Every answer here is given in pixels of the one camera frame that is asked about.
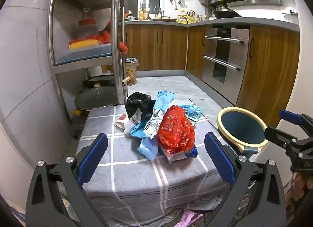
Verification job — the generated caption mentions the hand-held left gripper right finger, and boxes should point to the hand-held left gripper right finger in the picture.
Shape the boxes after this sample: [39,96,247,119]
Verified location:
[204,132,286,227]

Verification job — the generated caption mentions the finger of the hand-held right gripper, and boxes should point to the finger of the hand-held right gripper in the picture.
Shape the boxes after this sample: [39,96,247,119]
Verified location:
[264,126,300,150]
[279,110,313,139]

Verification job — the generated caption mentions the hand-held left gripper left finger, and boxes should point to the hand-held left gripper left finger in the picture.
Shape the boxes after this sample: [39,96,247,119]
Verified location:
[26,133,109,227]

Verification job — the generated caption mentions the yellow rimmed blue bin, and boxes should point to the yellow rimmed blue bin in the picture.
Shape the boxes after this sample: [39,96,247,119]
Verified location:
[217,107,268,161]

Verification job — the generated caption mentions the blue white packet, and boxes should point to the blue white packet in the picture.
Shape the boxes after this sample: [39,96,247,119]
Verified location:
[161,146,198,164]

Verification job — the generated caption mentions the teal blister pack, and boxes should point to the teal blister pack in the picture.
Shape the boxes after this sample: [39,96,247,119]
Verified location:
[181,102,203,126]

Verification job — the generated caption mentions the blue face mask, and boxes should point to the blue face mask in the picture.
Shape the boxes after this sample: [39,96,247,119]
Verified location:
[130,91,175,138]
[137,137,160,161]

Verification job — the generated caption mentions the black plastic bag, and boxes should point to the black plastic bag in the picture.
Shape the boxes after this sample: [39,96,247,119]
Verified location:
[125,92,156,122]

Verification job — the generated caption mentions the person's right hand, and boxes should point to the person's right hand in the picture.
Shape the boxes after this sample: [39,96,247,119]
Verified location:
[292,172,307,202]

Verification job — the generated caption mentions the grey plaid blanket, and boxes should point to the grey plaid blanket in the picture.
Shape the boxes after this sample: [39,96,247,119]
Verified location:
[76,105,235,218]

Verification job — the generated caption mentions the glass pot lid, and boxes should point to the glass pot lid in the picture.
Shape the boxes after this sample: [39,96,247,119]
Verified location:
[75,86,118,110]

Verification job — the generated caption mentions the pink cloth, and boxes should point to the pink cloth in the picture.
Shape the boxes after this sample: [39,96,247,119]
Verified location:
[176,209,203,227]

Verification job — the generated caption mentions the stainless steel oven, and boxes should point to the stainless steel oven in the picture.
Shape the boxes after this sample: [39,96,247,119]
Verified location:
[201,28,250,106]

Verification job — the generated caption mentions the clear bag of snacks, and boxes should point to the clear bag of snacks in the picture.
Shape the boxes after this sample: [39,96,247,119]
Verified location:
[125,57,139,86]

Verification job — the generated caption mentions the grey blue storage tray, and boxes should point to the grey blue storage tray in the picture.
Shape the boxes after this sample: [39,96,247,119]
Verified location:
[55,43,113,65]

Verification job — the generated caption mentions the grey kitchen countertop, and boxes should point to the grey kitchen countertop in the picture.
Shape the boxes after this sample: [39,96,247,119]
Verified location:
[124,17,300,32]

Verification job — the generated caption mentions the yellow package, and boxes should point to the yellow package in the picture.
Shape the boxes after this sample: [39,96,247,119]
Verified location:
[69,40,98,51]

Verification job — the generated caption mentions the stainless steel shelf rack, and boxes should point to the stainless steel shelf rack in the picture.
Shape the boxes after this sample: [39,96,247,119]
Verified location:
[48,0,129,139]

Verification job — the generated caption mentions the black wok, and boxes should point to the black wok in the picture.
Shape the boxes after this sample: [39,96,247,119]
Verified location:
[202,3,242,19]

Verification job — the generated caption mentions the orange red plastic bag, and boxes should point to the orange red plastic bag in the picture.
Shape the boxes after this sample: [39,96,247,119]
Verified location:
[81,31,129,54]

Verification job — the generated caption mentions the wooden kitchen cabinets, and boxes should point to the wooden kitchen cabinets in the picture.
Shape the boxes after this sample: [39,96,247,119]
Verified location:
[123,24,300,128]

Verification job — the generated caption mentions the yellow cooking oil bottle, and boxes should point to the yellow cooking oil bottle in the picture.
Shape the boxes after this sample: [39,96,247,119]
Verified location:
[178,9,188,24]

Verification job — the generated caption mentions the black pan with wooden handle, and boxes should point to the black pan with wooden handle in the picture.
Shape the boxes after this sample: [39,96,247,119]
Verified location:
[83,75,131,88]

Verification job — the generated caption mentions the black tray with handles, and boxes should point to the black tray with handles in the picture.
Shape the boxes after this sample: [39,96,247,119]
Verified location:
[153,16,177,23]

